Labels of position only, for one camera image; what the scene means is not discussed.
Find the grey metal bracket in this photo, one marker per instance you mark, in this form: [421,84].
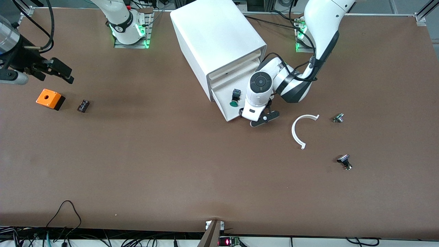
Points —
[212,236]

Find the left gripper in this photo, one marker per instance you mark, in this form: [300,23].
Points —
[240,111]

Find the green push button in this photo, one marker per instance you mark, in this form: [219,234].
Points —
[235,97]

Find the lowest white cabinet drawer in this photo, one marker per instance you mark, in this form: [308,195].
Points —
[226,111]

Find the black silver selector switch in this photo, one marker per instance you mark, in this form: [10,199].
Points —
[344,159]

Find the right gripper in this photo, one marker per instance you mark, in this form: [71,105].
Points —
[22,58]

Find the small silver green switch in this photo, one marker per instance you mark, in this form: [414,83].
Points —
[338,118]

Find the circuit board with red display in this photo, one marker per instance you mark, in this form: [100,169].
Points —
[228,242]

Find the white curved plastic arc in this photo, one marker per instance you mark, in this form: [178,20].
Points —
[293,132]

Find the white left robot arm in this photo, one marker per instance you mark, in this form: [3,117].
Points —
[322,20]

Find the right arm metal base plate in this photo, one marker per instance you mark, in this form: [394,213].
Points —
[132,46]

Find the aluminium frame profile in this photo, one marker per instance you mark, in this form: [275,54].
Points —
[425,13]
[26,12]

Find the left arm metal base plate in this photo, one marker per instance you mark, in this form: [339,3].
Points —
[303,49]

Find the small black contact block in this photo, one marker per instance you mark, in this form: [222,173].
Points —
[83,106]

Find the orange button enclosure box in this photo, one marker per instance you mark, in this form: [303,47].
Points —
[48,97]

